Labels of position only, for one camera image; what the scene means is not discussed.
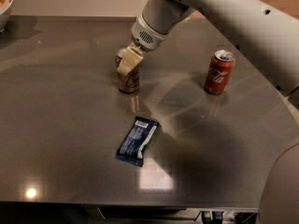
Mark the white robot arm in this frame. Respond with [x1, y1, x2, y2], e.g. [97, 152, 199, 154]
[116, 0, 299, 224]

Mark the blue snack wrapper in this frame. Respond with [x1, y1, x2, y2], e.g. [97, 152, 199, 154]
[116, 117, 160, 167]

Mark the red Coca-Cola can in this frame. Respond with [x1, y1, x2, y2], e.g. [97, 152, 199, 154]
[204, 49, 235, 95]

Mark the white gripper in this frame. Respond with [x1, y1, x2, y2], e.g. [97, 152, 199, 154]
[117, 15, 167, 76]

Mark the orange-gold soda can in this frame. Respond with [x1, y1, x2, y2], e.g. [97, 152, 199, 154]
[115, 48, 139, 93]

